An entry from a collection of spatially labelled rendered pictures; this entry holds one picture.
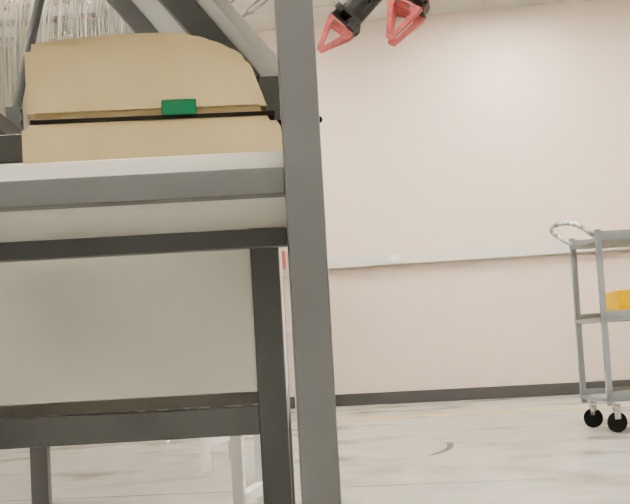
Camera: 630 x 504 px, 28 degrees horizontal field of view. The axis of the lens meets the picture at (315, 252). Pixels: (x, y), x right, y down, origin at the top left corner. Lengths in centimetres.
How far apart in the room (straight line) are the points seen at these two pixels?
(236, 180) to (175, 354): 66
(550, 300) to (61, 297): 903
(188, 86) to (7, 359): 54
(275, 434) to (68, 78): 59
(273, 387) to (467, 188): 902
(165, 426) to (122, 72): 54
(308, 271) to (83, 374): 71
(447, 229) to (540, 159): 98
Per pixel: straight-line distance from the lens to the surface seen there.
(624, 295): 635
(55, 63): 148
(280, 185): 114
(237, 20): 182
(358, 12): 277
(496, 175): 1074
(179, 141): 145
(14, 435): 180
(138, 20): 288
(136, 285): 178
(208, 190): 114
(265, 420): 176
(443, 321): 1066
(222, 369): 177
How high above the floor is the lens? 47
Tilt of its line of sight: 5 degrees up
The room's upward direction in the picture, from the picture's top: 3 degrees counter-clockwise
